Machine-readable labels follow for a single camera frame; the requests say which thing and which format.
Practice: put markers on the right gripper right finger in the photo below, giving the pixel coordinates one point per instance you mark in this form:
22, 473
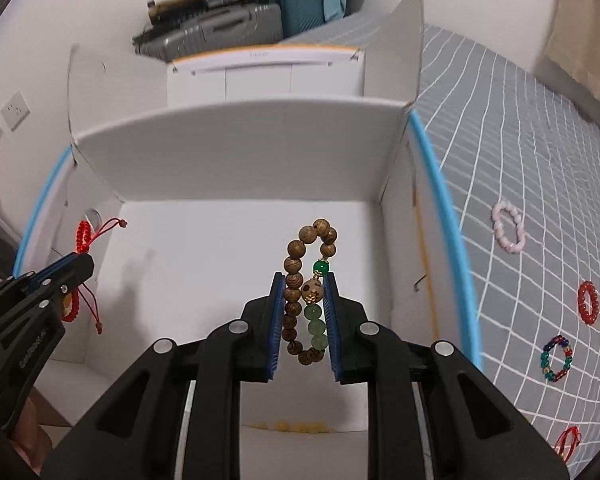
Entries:
431, 412

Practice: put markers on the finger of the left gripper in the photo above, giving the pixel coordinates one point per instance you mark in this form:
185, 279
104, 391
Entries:
63, 276

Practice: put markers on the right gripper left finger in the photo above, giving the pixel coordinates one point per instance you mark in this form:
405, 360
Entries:
176, 409

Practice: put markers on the left hand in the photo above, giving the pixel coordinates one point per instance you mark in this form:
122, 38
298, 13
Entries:
30, 440

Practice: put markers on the white cardboard storage box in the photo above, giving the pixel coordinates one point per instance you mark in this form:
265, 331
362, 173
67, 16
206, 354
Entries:
212, 194

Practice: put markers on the grey checked bed sheet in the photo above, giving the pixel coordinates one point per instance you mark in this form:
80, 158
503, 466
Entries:
522, 168

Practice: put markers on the grey hard suitcase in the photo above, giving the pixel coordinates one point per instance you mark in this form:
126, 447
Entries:
222, 28

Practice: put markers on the white orange-trimmed box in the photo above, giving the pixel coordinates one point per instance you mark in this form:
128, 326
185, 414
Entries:
265, 72

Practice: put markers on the beige curtain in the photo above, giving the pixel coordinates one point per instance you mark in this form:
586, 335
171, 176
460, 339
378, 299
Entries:
570, 64

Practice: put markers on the white wall socket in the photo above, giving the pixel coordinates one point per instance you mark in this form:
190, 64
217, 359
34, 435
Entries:
15, 111

